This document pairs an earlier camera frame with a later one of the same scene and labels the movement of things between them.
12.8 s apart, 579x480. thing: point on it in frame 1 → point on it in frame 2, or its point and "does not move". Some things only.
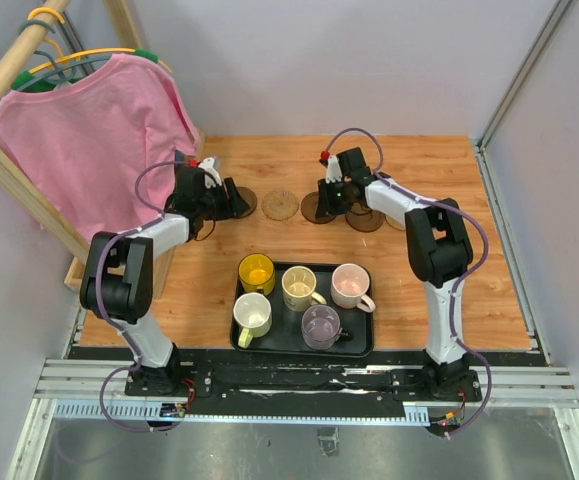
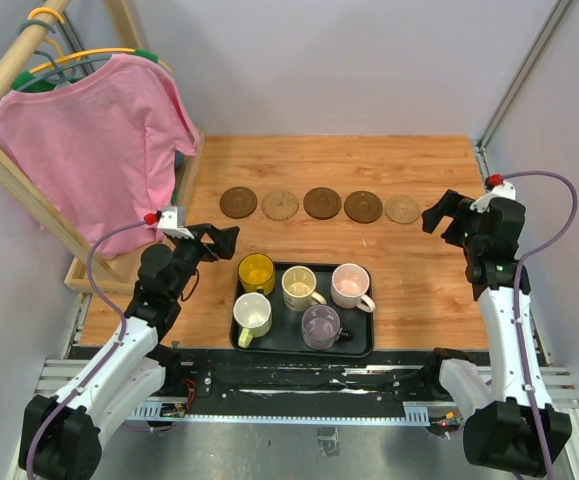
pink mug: (349, 288) does not move
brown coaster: (250, 200) does not move
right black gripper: (325, 207) → (453, 205)
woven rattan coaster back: (280, 205) does not move
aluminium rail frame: (97, 388) does not move
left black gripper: (232, 206) → (223, 241)
